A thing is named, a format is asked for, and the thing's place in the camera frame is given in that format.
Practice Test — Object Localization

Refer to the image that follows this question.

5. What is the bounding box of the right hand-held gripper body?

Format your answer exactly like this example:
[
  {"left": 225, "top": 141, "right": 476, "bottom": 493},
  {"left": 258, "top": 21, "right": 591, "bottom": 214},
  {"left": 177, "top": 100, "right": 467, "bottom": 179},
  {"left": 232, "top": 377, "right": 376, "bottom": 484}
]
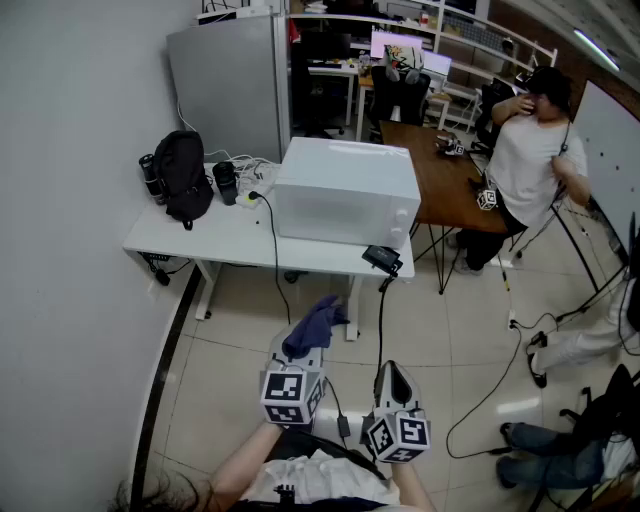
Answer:
[{"left": 360, "top": 404, "right": 433, "bottom": 464}]

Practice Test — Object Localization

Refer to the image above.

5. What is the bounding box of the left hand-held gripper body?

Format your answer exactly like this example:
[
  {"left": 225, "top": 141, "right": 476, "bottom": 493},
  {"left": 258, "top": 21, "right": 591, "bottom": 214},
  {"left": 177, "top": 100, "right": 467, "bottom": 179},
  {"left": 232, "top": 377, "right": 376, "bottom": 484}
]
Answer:
[{"left": 259, "top": 367, "right": 327, "bottom": 431}]

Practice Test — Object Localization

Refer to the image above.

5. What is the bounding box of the dark blue cloth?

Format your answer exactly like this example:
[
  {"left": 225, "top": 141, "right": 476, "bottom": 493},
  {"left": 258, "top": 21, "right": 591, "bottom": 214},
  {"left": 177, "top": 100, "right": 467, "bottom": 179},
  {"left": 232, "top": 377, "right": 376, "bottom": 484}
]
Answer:
[{"left": 281, "top": 294, "right": 352, "bottom": 359}]

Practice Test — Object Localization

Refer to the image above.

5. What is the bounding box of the white microwave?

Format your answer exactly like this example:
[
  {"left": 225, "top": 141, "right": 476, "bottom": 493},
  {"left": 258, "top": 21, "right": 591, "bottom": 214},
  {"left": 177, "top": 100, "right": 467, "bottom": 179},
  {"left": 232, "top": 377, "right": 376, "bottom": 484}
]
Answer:
[{"left": 273, "top": 136, "right": 423, "bottom": 251}]

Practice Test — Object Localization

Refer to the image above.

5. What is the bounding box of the person's right forearm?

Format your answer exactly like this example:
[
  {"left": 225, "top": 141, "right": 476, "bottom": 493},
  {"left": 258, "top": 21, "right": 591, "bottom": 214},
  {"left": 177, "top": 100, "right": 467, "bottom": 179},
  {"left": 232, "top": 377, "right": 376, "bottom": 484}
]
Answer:
[{"left": 389, "top": 458, "right": 437, "bottom": 512}]

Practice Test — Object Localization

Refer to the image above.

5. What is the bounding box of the person's left forearm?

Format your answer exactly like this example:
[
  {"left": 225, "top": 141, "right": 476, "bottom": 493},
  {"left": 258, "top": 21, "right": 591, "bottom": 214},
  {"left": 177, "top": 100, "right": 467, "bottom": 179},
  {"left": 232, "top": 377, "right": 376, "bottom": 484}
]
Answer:
[{"left": 209, "top": 422, "right": 282, "bottom": 502}]

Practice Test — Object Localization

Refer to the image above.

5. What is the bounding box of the person's white shirt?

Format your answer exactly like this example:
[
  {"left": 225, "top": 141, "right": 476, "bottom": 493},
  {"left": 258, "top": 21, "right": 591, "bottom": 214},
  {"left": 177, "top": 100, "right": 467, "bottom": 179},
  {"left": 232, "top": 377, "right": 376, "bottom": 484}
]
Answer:
[{"left": 238, "top": 428, "right": 402, "bottom": 512}]

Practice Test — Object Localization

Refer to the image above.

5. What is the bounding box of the small black device box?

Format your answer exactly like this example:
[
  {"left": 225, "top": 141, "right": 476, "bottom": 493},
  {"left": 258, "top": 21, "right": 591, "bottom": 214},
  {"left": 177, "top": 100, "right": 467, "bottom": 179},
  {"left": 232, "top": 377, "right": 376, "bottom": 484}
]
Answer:
[{"left": 361, "top": 244, "right": 405, "bottom": 277}]

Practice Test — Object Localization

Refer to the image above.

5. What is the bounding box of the black cylindrical cup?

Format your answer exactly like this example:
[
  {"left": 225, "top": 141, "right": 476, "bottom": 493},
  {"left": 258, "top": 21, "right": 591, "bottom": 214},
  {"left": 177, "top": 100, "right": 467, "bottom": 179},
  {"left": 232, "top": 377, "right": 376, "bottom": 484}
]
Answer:
[{"left": 211, "top": 160, "right": 241, "bottom": 207}]

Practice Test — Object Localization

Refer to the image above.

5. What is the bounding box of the black backpack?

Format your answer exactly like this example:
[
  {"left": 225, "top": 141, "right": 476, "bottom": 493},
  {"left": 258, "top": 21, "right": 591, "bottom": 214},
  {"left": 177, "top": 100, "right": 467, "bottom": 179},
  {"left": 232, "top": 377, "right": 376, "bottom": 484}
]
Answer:
[{"left": 151, "top": 129, "right": 215, "bottom": 232}]

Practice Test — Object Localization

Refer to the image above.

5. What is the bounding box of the wooden table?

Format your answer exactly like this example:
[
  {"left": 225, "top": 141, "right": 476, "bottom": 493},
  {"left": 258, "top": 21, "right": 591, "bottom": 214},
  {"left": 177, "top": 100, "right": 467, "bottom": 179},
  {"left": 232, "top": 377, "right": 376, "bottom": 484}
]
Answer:
[{"left": 378, "top": 119, "right": 510, "bottom": 296}]

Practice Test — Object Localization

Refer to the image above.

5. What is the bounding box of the spare hand-held gripper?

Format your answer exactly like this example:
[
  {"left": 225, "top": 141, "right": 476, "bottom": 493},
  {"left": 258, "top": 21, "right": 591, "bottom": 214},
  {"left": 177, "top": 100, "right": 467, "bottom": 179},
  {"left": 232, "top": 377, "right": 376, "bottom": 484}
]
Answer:
[
  {"left": 433, "top": 131, "right": 467, "bottom": 159},
  {"left": 468, "top": 176, "right": 500, "bottom": 212}
]

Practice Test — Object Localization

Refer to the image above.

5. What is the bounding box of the black bottle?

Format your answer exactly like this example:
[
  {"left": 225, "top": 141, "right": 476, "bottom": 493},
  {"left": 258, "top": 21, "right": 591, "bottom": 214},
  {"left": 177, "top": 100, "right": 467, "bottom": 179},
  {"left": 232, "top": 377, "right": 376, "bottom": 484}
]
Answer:
[{"left": 138, "top": 153, "right": 167, "bottom": 206}]

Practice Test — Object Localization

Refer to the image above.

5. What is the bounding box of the grey metal cabinet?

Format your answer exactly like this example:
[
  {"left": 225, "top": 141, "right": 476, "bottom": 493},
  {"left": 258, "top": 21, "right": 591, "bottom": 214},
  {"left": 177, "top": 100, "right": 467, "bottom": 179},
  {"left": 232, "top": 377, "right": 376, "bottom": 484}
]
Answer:
[{"left": 165, "top": 13, "right": 292, "bottom": 164}]

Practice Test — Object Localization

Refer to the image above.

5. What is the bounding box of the black office chair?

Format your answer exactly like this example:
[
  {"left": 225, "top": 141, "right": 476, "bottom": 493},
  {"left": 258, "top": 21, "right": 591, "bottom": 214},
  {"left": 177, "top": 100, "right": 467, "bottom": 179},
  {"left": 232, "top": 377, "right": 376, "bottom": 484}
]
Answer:
[
  {"left": 368, "top": 64, "right": 433, "bottom": 142},
  {"left": 471, "top": 81, "right": 517, "bottom": 157}
]

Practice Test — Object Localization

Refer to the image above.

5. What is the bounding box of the white office desk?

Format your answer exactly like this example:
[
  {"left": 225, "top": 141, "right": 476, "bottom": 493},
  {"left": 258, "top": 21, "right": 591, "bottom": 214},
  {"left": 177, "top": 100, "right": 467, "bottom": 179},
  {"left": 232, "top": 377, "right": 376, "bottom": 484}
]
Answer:
[{"left": 306, "top": 62, "right": 362, "bottom": 127}]

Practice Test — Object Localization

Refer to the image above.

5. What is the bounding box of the dark computer monitor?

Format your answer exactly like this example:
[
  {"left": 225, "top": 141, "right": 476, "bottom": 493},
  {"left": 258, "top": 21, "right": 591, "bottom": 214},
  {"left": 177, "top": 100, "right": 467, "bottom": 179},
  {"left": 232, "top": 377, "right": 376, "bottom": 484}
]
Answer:
[{"left": 301, "top": 31, "right": 352, "bottom": 64}]

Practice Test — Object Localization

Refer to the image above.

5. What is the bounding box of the whiteboard on stand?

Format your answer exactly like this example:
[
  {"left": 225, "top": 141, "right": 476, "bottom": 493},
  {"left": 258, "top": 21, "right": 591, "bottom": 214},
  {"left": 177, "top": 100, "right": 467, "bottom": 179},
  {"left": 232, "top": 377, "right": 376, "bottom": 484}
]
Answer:
[{"left": 569, "top": 78, "right": 640, "bottom": 296}]

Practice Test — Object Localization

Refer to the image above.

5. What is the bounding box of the printed white cushion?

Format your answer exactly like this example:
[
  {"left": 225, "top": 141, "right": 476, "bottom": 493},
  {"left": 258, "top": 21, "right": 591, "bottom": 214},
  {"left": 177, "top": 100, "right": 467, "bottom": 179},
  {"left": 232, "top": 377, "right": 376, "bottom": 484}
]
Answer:
[{"left": 382, "top": 43, "right": 426, "bottom": 84}]

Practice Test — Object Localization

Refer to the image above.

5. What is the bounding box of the lit computer monitor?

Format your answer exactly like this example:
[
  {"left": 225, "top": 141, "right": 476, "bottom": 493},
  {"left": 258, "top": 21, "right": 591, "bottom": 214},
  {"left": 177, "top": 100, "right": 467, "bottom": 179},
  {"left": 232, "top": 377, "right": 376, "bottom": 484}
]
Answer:
[
  {"left": 370, "top": 29, "right": 424, "bottom": 62},
  {"left": 422, "top": 49, "right": 453, "bottom": 77}
]

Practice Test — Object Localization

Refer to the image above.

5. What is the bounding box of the white shelving rack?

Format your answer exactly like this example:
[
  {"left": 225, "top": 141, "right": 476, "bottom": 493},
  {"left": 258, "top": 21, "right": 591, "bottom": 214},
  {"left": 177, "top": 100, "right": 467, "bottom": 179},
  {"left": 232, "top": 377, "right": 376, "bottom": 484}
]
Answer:
[{"left": 288, "top": 0, "right": 559, "bottom": 109}]

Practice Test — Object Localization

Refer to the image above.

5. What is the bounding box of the flat white box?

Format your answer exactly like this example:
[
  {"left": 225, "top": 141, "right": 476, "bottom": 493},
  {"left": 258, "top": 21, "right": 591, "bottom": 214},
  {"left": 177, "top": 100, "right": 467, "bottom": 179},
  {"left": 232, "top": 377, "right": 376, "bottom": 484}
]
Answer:
[{"left": 196, "top": 3, "right": 275, "bottom": 22}]

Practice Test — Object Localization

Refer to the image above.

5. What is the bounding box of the ceiling light tube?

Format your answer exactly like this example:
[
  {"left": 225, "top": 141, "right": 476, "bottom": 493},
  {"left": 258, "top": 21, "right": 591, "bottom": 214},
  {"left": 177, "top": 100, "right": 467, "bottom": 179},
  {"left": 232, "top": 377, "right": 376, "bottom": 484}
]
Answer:
[{"left": 572, "top": 28, "right": 622, "bottom": 72}]

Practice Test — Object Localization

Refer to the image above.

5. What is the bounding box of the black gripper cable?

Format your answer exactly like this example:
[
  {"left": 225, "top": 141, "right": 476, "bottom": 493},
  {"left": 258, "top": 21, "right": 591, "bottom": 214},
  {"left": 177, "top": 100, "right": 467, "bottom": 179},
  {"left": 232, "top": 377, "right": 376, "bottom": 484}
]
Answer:
[{"left": 323, "top": 377, "right": 347, "bottom": 419}]

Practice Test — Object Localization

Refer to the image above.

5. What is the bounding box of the black device cable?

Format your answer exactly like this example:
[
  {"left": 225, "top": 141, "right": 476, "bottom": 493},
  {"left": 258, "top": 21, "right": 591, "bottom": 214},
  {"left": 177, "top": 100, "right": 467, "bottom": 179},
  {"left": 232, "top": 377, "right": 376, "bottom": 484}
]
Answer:
[{"left": 373, "top": 268, "right": 402, "bottom": 397}]

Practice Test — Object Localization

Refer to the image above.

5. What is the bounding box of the black floor cable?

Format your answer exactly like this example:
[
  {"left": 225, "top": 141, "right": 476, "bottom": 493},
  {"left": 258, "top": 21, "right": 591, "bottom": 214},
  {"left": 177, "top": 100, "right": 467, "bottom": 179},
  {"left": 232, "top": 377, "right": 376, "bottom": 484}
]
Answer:
[{"left": 444, "top": 311, "right": 559, "bottom": 460}]

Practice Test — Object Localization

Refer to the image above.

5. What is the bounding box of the black power cable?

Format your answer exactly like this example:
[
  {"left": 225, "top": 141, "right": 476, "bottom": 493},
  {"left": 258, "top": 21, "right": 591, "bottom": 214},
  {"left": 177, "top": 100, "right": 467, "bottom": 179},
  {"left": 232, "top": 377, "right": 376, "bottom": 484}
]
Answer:
[{"left": 247, "top": 189, "right": 293, "bottom": 327}]

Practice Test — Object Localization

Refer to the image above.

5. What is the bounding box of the tangle of white cables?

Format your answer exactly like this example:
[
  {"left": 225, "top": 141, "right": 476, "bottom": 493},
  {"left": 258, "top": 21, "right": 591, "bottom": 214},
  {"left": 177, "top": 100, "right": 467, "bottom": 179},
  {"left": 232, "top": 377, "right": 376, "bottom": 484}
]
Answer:
[{"left": 203, "top": 151, "right": 282, "bottom": 197}]

